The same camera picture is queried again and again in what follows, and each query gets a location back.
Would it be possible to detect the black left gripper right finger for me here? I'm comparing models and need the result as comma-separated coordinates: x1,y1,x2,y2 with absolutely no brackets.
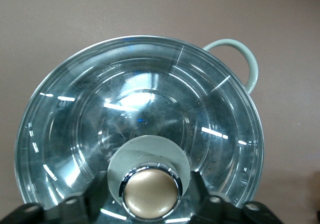
189,170,286,224

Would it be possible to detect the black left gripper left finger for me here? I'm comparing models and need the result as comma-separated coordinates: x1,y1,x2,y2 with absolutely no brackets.
0,171,118,224

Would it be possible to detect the glass lid with gold knob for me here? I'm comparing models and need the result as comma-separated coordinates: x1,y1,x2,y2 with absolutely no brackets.
13,35,265,224

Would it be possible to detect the brown table cover sheet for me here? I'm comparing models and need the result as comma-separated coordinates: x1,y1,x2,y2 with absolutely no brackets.
0,0,320,224

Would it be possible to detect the steel pot with grey handles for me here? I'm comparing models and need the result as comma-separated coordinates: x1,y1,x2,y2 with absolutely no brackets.
13,35,265,210

